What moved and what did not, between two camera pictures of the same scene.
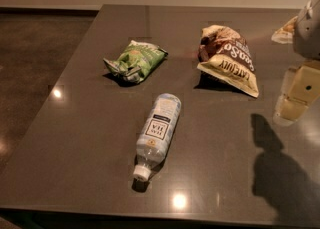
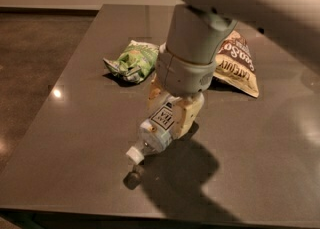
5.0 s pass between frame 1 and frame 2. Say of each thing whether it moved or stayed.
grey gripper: moved
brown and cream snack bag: stayed
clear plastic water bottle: moved
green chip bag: stayed
